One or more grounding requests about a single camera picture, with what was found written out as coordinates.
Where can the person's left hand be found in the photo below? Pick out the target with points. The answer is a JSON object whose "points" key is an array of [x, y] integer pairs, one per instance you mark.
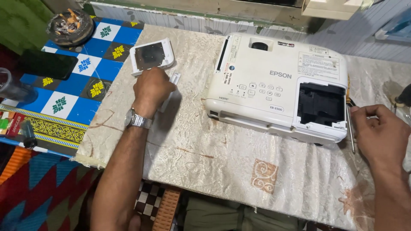
{"points": [[152, 88]]}

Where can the person's right hand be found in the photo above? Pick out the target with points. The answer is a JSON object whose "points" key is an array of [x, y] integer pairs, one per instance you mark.
{"points": [[383, 138]]}

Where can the person's left fingers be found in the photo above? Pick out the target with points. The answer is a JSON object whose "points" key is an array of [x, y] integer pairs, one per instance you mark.
{"points": [[160, 73]]}

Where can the person's right fingers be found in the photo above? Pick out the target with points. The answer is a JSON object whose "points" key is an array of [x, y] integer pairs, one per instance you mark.
{"points": [[366, 110]]}

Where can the small white plastic strip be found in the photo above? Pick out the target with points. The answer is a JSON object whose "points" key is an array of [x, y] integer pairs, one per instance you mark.
{"points": [[175, 78]]}

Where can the white projector lamp cover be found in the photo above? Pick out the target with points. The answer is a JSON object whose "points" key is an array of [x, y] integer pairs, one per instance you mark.
{"points": [[151, 56]]}

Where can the black tool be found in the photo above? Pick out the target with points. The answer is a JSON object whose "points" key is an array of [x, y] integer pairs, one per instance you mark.
{"points": [[405, 96]]}

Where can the silver metal wristwatch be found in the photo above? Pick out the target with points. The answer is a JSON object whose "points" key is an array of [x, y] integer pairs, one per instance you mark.
{"points": [[138, 119]]}

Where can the blue checkered table cover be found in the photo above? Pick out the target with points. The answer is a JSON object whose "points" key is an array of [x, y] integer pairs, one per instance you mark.
{"points": [[96, 64]]}

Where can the blue white packet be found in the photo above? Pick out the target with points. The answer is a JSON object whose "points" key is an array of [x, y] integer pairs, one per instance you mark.
{"points": [[396, 27]]}

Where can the round dark ashtray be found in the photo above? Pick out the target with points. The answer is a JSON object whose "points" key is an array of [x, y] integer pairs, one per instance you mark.
{"points": [[72, 35]]}

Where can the white projector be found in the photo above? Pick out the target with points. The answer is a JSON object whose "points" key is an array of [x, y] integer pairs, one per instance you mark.
{"points": [[257, 73]]}

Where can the heap of cigarette butts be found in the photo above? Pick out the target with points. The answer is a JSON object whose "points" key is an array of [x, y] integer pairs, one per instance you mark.
{"points": [[68, 23]]}

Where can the cream box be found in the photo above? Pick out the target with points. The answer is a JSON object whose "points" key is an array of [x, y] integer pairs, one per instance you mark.
{"points": [[330, 9]]}

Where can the cream patterned table cloth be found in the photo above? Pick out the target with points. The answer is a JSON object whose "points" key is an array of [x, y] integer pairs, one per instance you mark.
{"points": [[224, 166]]}

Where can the black smartphone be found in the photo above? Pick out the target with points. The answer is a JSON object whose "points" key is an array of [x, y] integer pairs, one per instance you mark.
{"points": [[46, 64]]}

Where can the black white checkered cloth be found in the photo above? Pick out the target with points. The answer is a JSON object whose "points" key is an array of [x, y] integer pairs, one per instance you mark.
{"points": [[148, 200]]}

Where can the orange ribbed plastic piece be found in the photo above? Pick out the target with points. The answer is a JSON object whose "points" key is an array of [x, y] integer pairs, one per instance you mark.
{"points": [[167, 210]]}

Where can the black lighter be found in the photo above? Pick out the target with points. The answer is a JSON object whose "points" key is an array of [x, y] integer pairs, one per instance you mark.
{"points": [[28, 134]]}

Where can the clear drinking glass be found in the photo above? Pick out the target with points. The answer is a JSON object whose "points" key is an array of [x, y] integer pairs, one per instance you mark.
{"points": [[14, 88]]}

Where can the green cloth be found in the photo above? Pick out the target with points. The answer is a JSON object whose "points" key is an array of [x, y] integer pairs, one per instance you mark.
{"points": [[22, 22]]}

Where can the red cigarette packet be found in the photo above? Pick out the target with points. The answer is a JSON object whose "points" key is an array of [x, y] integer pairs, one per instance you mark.
{"points": [[14, 123]]}

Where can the olive green trousers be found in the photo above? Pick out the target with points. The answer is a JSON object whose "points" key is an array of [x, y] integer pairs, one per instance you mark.
{"points": [[237, 216]]}

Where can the colourful zigzag floor mat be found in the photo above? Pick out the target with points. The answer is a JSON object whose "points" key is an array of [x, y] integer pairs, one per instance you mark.
{"points": [[41, 189]]}

